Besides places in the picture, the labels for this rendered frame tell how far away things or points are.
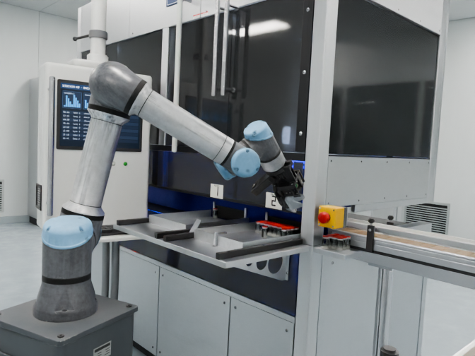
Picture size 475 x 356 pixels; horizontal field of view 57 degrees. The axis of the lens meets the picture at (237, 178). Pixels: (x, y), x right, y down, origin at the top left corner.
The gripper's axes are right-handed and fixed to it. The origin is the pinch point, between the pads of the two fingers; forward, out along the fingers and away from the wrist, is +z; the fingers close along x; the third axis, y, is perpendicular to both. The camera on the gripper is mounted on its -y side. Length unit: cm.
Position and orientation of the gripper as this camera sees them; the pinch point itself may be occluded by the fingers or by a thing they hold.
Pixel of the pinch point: (292, 209)
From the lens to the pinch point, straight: 148.7
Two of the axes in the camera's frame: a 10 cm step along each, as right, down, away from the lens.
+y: 8.5, -1.2, -5.1
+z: 4.3, 7.1, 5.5
